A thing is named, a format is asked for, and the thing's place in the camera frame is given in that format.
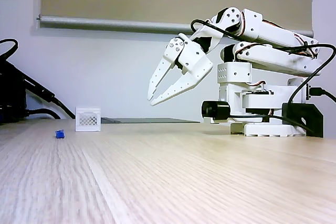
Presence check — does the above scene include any black plug cable at base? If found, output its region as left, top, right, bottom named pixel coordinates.
left=310, top=87, right=336, bottom=104

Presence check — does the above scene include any black device box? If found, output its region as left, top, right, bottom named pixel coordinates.
left=0, top=58, right=28, bottom=125

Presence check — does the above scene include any thick black cable with connector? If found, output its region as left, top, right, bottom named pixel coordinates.
left=22, top=73, right=77, bottom=120

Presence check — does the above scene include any black looped cable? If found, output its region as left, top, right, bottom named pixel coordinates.
left=0, top=38, right=19, bottom=63

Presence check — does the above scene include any small white lattice crate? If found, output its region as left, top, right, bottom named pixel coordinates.
left=75, top=106, right=102, bottom=133

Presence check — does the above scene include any thin black cable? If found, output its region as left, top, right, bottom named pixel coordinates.
left=24, top=108, right=62, bottom=120

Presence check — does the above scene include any black camera cable on arm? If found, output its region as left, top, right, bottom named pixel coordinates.
left=190, top=19, right=336, bottom=134

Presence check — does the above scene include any black round clamp knob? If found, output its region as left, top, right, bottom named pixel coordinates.
left=201, top=100, right=232, bottom=121

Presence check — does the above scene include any black table clamp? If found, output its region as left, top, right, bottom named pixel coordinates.
left=281, top=102, right=324, bottom=138

